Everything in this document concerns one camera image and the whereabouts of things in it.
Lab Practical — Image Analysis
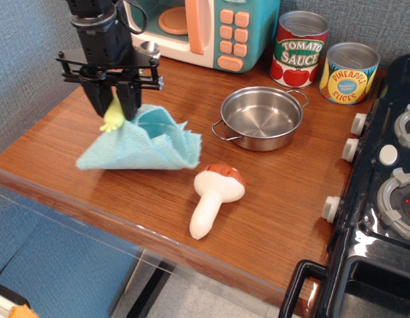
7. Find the pineapple slices can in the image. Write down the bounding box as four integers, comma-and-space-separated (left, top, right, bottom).
319, 42, 381, 105

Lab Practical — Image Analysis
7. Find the light blue cloth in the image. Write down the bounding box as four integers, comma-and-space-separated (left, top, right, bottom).
76, 104, 202, 170

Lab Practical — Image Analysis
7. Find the black toy stove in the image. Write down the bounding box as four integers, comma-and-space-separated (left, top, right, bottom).
279, 54, 410, 317

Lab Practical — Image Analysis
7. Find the tomato sauce can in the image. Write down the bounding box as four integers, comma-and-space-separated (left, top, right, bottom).
270, 11, 329, 88

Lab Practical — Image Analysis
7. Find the small steel pot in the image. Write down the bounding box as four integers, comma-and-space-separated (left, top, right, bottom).
211, 86, 309, 152

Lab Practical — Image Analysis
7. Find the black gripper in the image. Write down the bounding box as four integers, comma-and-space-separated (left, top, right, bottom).
56, 15, 164, 121

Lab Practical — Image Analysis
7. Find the toy microwave teal and white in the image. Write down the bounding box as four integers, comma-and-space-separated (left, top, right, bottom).
124, 0, 280, 74

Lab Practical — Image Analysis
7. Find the spoon with yellow handle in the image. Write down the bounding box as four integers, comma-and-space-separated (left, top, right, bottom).
99, 41, 160, 134

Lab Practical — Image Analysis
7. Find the plush mushroom toy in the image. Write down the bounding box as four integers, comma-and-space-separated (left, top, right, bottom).
189, 164, 246, 240

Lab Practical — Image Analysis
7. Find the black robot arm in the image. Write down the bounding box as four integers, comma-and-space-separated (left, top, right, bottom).
56, 1, 163, 121

